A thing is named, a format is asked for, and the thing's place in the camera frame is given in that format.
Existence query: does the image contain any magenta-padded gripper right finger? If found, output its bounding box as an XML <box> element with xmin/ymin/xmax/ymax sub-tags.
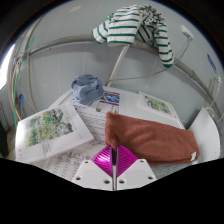
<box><xmin>114</xmin><ymin>144</ymin><xmax>158</xmax><ymax>191</ymax></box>

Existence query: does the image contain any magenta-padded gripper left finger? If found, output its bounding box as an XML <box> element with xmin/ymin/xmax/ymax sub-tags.
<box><xmin>71</xmin><ymin>144</ymin><xmax>116</xmax><ymax>191</ymax></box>

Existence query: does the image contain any brown towel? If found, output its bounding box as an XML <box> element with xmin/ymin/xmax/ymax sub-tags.
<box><xmin>104</xmin><ymin>111</ymin><xmax>201</xmax><ymax>166</ymax></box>

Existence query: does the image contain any printed table paper sheet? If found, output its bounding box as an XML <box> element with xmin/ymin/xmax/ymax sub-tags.
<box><xmin>31</xmin><ymin>139</ymin><xmax>112</xmax><ymax>183</ymax></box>

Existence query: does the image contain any white text paper sheet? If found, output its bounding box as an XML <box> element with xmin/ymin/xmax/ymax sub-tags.
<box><xmin>71</xmin><ymin>101</ymin><xmax>111</xmax><ymax>143</ymax></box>

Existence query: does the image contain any large plant photo booklet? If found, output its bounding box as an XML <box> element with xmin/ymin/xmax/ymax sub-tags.
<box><xmin>14</xmin><ymin>103</ymin><xmax>96</xmax><ymax>165</ymax></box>

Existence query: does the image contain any white appliance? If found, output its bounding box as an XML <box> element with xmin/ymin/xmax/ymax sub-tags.
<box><xmin>187</xmin><ymin>106</ymin><xmax>221</xmax><ymax>164</ymax></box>

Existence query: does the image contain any colourful printed leaflet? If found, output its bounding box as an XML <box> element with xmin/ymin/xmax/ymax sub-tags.
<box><xmin>95</xmin><ymin>90</ymin><xmax>121</xmax><ymax>115</ymax></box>

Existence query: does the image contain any blue-grey crumpled cloth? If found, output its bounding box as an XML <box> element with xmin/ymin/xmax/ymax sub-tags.
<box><xmin>70</xmin><ymin>73</ymin><xmax>106</xmax><ymax>107</ymax></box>

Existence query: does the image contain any thin white pipe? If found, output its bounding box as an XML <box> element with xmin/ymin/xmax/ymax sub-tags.
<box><xmin>105</xmin><ymin>44</ymin><xmax>131</xmax><ymax>87</ymax></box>

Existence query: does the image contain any green-white striped garment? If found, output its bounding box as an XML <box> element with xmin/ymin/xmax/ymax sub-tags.
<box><xmin>91</xmin><ymin>3</ymin><xmax>175</xmax><ymax>69</ymax></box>

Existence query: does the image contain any white hose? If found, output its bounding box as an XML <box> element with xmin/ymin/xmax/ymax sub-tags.
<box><xmin>203</xmin><ymin>84</ymin><xmax>222</xmax><ymax>118</ymax></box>

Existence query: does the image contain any grey power cable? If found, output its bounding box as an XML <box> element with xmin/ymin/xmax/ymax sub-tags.
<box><xmin>105</xmin><ymin>38</ymin><xmax>192</xmax><ymax>85</ymax></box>

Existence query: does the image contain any green cable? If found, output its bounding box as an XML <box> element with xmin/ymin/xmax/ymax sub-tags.
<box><xmin>11</xmin><ymin>37</ymin><xmax>36</xmax><ymax>130</ymax></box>

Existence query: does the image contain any white wall tap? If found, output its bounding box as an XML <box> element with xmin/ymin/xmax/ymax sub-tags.
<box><xmin>213</xmin><ymin>75</ymin><xmax>223</xmax><ymax>88</ymax></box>

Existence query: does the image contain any blue wall sticker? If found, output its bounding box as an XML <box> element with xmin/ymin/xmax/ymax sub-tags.
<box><xmin>206</xmin><ymin>53</ymin><xmax>218</xmax><ymax>75</ymax></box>

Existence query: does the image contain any grey wall pipe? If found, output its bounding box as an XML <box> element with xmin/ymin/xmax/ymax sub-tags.
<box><xmin>26</xmin><ymin>33</ymin><xmax>224</xmax><ymax>118</ymax></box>

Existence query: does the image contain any white wall socket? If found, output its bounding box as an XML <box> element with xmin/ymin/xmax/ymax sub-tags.
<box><xmin>180</xmin><ymin>24</ymin><xmax>195</xmax><ymax>42</ymax></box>

